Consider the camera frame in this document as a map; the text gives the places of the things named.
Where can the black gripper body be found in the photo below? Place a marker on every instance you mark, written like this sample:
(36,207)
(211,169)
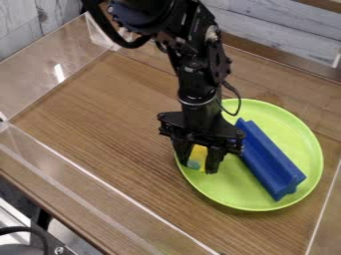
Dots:
(220,134)

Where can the blue plastic block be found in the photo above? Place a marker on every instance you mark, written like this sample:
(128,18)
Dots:
(272,168)

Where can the clear acrylic corner bracket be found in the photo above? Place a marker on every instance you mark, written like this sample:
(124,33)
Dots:
(97,36)

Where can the green plate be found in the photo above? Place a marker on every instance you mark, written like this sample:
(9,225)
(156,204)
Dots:
(234,187)

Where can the black metal table bracket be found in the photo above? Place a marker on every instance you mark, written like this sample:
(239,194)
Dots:
(40,223)

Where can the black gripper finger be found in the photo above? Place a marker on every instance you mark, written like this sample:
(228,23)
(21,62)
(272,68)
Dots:
(182,147)
(215,155)

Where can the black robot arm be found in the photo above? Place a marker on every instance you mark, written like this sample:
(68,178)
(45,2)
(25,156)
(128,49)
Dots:
(182,27)

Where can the yellow toy banana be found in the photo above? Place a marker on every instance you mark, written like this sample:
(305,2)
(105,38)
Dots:
(196,158)

